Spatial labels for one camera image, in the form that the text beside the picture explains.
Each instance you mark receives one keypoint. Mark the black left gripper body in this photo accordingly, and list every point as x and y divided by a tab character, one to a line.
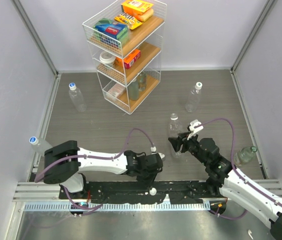
147	177

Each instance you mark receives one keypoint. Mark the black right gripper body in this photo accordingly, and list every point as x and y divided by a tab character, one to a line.
192	145

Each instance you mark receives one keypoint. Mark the clear plastic bottle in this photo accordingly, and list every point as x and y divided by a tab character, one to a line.
77	99
193	99
175	128

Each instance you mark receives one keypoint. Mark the blue and white bottle cap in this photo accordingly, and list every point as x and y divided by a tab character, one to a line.
72	86

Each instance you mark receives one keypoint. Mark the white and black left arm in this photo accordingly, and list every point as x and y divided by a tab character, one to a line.
65	163

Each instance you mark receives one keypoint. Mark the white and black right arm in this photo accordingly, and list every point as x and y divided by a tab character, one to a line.
232	183

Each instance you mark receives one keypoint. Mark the green glass bottle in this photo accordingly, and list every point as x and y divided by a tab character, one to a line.
245	155

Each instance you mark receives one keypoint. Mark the clear bottle with blue cap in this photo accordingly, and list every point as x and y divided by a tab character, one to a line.
39	145

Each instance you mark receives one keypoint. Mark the glass jar, bottom shelf back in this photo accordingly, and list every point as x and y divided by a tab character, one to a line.
142	81

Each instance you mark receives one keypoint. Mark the glass jar, shelf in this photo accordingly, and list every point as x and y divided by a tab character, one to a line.
133	90
142	81

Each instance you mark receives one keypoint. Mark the glass jar, bottom shelf front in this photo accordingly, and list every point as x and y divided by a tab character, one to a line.
133	90

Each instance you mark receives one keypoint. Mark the white box, bottom shelf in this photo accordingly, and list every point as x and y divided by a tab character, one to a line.
115	92

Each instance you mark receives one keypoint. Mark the orange box, middle shelf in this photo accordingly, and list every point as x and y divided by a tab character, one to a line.
128	61

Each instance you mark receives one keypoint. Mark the white lidded paper cup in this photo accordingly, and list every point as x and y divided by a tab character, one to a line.
107	58

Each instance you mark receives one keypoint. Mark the green and blue box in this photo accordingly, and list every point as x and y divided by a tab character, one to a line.
112	33

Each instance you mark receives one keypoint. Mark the yellow sponge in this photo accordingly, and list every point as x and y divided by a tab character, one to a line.
145	16

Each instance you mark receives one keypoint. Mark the yellow candy bag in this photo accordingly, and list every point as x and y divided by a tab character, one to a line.
132	22

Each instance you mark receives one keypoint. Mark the orange snack box, top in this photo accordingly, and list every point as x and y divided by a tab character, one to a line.
138	7

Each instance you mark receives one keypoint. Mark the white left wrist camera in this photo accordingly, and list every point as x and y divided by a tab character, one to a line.
154	151

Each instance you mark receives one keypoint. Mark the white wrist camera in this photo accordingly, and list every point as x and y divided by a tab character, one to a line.
154	151
194	128

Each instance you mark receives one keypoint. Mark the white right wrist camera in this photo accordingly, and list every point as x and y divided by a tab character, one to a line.
194	128

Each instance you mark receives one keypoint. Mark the white wire shelf rack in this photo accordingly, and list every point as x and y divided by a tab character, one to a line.
148	38

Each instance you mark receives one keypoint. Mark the white slotted cable duct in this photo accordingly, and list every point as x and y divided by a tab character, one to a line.
126	207

